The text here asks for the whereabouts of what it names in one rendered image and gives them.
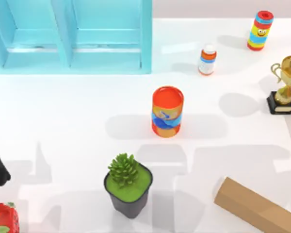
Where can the light blue rack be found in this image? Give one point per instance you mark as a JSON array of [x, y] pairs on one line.
[[106, 36]]

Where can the brown cardboard box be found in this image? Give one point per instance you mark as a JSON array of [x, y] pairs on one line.
[[254, 206]]

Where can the red box with green leaves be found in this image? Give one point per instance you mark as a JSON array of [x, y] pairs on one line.
[[3, 219]]

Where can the green plant in black pot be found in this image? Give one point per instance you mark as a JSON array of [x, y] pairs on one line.
[[128, 189]]

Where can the red yellow blue striped can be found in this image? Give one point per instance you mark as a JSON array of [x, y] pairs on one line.
[[259, 34]]

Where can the gold trophy with black base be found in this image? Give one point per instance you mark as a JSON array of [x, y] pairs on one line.
[[285, 92]]

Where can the white and orange bottle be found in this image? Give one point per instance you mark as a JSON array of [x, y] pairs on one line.
[[206, 61]]

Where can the orange and blue can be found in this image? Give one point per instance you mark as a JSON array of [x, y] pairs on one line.
[[167, 114]]

